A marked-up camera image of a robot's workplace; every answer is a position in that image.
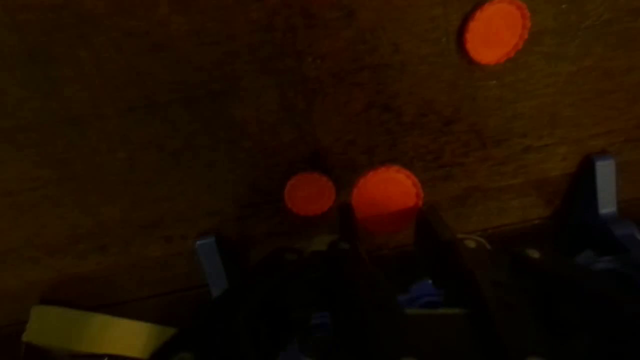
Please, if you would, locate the dark wooden writing desk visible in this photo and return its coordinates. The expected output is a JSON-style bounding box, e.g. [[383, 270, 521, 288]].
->
[[0, 0, 640, 360]]

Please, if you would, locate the orange game disc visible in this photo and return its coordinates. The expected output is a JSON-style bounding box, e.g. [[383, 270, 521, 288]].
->
[[350, 164, 426, 235], [459, 0, 533, 67], [282, 169, 338, 218]]

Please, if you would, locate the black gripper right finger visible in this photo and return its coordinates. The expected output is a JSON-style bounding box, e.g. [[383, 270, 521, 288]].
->
[[416, 205, 640, 360]]

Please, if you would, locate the blue connect four rack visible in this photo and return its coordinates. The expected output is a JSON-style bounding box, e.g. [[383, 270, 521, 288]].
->
[[194, 151, 640, 360]]

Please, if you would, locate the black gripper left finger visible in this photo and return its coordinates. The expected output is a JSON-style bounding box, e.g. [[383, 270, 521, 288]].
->
[[192, 202, 402, 360]]

